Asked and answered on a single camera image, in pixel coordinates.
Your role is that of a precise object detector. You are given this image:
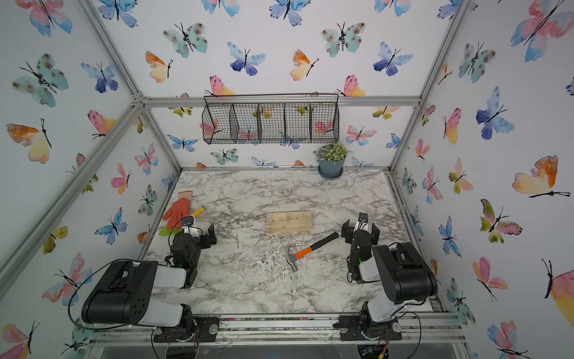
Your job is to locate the black wire wall basket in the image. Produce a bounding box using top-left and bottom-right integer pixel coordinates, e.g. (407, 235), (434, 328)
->
(200, 93), (340, 149)

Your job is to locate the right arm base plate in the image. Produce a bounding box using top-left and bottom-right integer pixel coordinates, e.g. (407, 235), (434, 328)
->
(333, 314), (402, 341)

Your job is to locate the potted green plant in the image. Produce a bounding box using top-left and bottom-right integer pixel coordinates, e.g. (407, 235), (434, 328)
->
(317, 142), (348, 180)

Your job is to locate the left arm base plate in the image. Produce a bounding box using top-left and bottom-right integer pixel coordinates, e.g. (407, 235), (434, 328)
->
(152, 317), (221, 344)

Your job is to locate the red work glove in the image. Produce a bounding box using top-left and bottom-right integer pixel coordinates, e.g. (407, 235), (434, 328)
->
(162, 191), (193, 230)

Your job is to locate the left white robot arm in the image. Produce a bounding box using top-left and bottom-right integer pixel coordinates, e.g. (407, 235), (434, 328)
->
(82, 224), (217, 333)

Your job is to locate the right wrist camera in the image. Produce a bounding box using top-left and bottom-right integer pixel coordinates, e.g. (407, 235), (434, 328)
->
(354, 212), (371, 233)

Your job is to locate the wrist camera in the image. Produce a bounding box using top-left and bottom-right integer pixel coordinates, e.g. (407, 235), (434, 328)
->
(181, 215), (203, 237)
(354, 212), (371, 233)

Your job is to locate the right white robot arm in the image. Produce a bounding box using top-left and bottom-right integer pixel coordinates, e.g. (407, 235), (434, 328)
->
(338, 214), (438, 339)

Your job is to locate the orange black claw hammer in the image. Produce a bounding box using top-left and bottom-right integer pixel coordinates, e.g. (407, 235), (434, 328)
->
(286, 232), (339, 272)

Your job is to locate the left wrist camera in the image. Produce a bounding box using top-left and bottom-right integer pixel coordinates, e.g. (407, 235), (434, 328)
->
(181, 215), (203, 237)

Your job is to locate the yellow green object under glove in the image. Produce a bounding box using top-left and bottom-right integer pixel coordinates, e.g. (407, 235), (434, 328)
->
(159, 206), (206, 236)

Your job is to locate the wooden block with nails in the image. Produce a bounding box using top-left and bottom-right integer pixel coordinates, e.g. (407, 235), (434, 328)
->
(265, 211), (313, 234)

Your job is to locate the aluminium front rail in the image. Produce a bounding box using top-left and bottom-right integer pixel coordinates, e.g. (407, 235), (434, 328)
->
(87, 313), (467, 347)

